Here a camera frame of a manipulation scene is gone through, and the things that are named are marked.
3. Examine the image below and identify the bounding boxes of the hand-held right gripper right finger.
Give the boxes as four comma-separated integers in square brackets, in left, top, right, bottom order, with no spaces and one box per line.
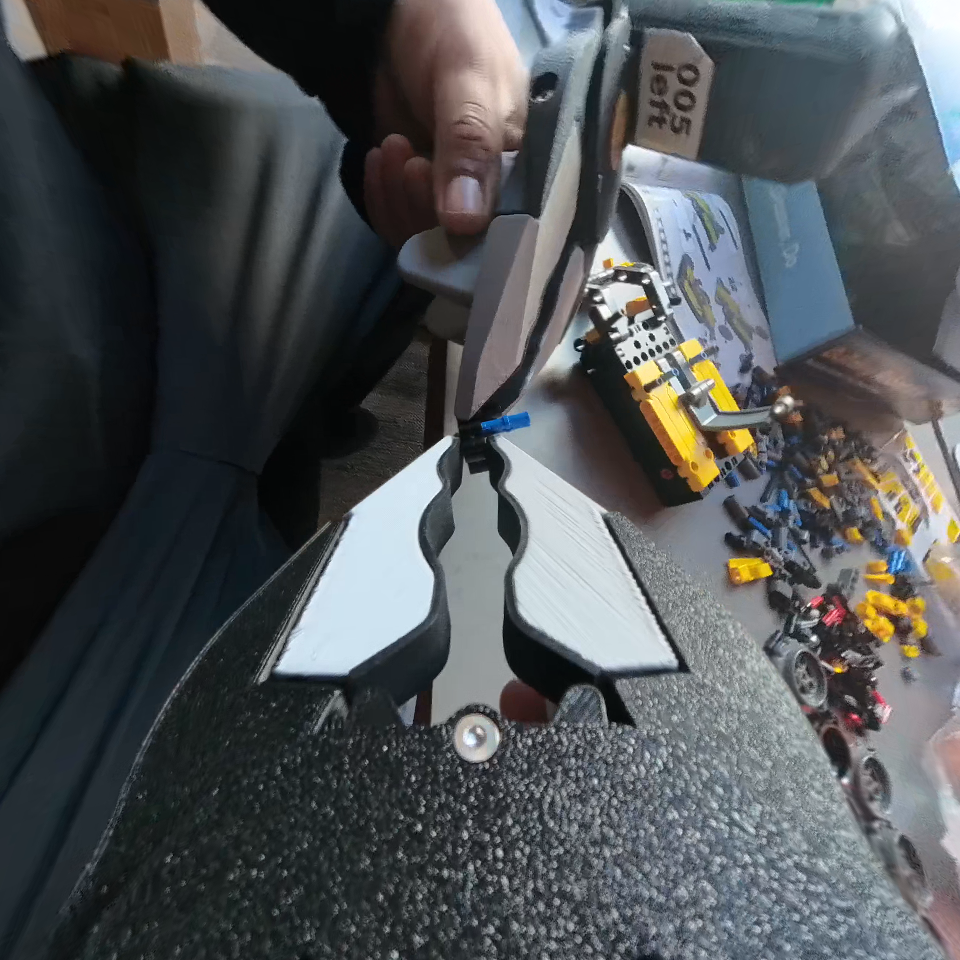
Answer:
[487,435,682,680]

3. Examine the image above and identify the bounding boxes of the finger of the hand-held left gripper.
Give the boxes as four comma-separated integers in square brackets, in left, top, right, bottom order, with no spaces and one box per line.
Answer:
[455,213,543,421]
[498,243,594,406]

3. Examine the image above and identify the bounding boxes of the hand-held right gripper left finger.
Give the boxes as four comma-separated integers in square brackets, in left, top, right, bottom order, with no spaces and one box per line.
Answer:
[271,435,460,685]

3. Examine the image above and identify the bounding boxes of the black connector brick piece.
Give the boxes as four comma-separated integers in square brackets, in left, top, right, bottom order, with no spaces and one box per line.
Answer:
[457,420,498,475]

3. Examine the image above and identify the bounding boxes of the yellow toy brick vehicle model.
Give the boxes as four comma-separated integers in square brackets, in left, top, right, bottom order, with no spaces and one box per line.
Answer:
[576,258,801,509]

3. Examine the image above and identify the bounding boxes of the pile of small brick parts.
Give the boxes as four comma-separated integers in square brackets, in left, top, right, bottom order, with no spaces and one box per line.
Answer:
[722,366,940,663]

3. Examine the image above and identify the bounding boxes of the grey desk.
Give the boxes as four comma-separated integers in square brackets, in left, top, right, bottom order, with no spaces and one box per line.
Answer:
[423,142,960,960]

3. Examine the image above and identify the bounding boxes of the person's right hand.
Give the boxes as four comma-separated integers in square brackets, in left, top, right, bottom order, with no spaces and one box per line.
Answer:
[498,678,558,726]

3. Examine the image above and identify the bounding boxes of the white instruction booklet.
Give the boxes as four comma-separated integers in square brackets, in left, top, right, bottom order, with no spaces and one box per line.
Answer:
[621,180,779,370]

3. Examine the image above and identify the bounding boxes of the dark blue cardboard box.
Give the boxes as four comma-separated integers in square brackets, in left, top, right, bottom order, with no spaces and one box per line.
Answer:
[738,0,960,423]

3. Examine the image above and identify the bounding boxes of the person's grey trouser legs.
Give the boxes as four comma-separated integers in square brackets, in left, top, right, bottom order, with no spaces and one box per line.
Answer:
[0,45,410,960]

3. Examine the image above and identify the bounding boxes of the yellow sticker sheet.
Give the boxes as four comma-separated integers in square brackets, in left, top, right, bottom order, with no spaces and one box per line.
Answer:
[876,429,960,550]

